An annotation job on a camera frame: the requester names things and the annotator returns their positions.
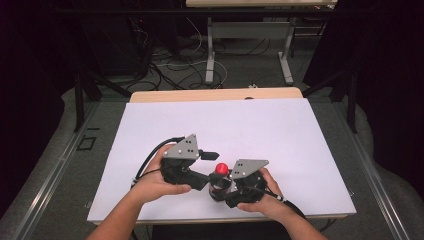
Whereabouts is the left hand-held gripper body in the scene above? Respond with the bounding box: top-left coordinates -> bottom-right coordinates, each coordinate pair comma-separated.
159,133 -> 202,186

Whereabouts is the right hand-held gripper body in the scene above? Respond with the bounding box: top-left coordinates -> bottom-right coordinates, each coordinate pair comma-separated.
229,158 -> 270,205

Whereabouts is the cola bottle with red cap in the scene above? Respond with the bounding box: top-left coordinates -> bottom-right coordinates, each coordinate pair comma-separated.
208,162 -> 234,203

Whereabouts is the person's right hand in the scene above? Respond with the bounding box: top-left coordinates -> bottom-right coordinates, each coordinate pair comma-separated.
236,167 -> 288,224

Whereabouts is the person's left hand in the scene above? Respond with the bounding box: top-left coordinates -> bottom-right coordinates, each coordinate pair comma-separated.
131,143 -> 193,205

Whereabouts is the white table mat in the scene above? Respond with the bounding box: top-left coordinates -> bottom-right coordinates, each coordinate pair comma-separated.
86,97 -> 357,223

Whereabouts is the light wooden table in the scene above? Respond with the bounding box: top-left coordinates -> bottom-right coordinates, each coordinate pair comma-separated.
86,86 -> 357,227

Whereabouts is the black metal stand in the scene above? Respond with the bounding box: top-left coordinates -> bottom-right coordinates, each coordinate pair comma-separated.
73,68 -> 133,133
300,64 -> 360,135

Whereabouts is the desk with white metal legs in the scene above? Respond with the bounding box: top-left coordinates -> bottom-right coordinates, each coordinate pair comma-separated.
185,0 -> 339,86

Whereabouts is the dark curtain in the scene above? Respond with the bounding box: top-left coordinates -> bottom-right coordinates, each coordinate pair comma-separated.
301,0 -> 424,191
0,0 -> 81,219

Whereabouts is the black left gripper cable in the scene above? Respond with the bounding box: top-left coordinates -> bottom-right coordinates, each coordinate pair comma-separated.
131,135 -> 186,188

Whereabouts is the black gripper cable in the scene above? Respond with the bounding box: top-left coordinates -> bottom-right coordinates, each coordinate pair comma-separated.
248,185 -> 307,220
131,135 -> 186,188

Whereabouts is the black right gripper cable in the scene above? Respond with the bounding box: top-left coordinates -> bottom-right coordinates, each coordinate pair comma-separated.
248,185 -> 307,220

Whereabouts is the white floor cable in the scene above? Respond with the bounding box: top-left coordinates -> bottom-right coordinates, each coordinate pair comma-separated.
155,17 -> 230,90

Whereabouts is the tangle of black floor cables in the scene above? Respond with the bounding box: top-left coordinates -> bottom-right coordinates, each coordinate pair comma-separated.
128,18 -> 273,92

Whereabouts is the metal floor rail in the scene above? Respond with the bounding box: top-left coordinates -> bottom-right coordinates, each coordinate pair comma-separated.
332,99 -> 412,240
9,99 -> 102,240

